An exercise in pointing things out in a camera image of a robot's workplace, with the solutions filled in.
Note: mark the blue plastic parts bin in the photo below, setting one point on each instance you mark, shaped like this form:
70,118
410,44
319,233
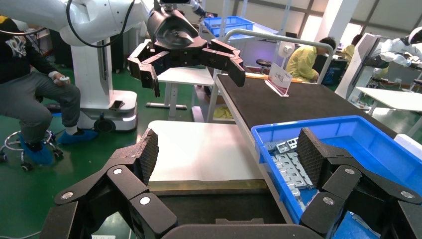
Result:
379,148

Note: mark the yellow cloth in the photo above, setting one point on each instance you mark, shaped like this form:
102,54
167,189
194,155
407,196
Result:
222,113

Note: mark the grey tubular rail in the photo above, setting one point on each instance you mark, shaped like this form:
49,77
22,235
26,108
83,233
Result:
280,37

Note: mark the seated person dark clothes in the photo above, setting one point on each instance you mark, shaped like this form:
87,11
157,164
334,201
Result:
19,99

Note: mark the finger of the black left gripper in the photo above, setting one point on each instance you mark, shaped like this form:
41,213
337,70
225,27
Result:
143,72
227,59

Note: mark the white robot column base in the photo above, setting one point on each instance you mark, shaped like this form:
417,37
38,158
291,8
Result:
89,82

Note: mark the black round stool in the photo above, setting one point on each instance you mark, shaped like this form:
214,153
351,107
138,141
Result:
263,62

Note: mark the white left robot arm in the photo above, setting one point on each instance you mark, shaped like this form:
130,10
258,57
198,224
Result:
99,19

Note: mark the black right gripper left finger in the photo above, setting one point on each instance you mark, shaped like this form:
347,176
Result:
145,211

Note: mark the acrylic sign with red print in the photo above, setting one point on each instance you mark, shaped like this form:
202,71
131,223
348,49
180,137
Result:
280,77

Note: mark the chrome wheeled stool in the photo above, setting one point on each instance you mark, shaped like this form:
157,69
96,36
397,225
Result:
25,166

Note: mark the slotted metal plate part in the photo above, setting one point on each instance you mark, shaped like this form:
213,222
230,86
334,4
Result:
286,161
296,179

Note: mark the black phone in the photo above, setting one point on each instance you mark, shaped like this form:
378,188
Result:
116,105

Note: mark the blue plastic crate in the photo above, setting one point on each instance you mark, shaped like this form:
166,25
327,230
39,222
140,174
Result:
227,24

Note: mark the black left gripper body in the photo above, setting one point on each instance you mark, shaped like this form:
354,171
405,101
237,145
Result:
171,33

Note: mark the person in yellow jacket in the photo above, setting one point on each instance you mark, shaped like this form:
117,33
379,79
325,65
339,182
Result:
349,51
301,62

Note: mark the metal ladder bracket part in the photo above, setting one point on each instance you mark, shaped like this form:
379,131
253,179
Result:
283,146

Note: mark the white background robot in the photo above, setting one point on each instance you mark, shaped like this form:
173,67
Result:
359,66

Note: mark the white handheld controller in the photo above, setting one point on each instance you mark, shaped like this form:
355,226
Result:
63,79

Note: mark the white desk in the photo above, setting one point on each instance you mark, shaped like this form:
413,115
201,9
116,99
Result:
184,77
395,99

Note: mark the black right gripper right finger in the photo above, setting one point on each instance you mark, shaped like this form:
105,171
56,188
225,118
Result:
319,214

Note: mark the black rubber table mat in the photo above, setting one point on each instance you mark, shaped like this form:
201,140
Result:
296,105

